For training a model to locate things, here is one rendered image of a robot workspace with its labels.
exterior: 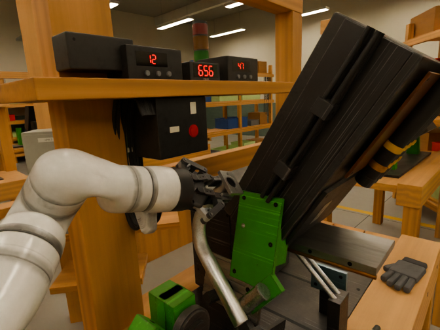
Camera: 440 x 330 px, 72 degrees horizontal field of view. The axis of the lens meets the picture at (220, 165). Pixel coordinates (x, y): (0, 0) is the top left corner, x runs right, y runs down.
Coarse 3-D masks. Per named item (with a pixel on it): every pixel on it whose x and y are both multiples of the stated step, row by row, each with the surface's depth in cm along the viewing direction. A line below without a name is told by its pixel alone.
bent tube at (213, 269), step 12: (228, 180) 62; (228, 192) 58; (240, 192) 60; (192, 228) 65; (204, 228) 65; (204, 240) 64; (204, 252) 63; (204, 264) 62; (216, 264) 62; (216, 276) 60; (216, 288) 59; (228, 288) 59; (228, 300) 58; (228, 312) 57; (240, 312) 57; (240, 324) 58
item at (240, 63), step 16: (128, 48) 66; (144, 48) 69; (160, 48) 72; (128, 64) 66; (144, 64) 69; (160, 64) 73; (176, 64) 76; (224, 64) 91; (240, 64) 95; (256, 64) 101; (224, 80) 92; (240, 80) 96; (256, 80) 102
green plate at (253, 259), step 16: (240, 208) 73; (256, 208) 70; (272, 208) 67; (240, 224) 73; (256, 224) 70; (272, 224) 67; (240, 240) 72; (256, 240) 70; (272, 240) 67; (240, 256) 72; (256, 256) 69; (272, 256) 67; (240, 272) 72; (256, 272) 69; (272, 272) 66
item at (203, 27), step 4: (196, 20) 96; (200, 20) 96; (204, 20) 97; (192, 24) 98; (196, 24) 96; (200, 24) 96; (204, 24) 97; (192, 28) 98; (196, 28) 97; (200, 28) 96; (204, 28) 97; (192, 32) 98; (196, 32) 97; (200, 32) 97; (204, 32) 97; (192, 36) 99
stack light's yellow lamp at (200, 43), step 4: (196, 36) 97; (200, 36) 97; (204, 36) 97; (196, 40) 97; (200, 40) 97; (204, 40) 98; (196, 44) 98; (200, 44) 97; (204, 44) 98; (196, 48) 98; (200, 48) 98; (204, 48) 98; (208, 48) 100
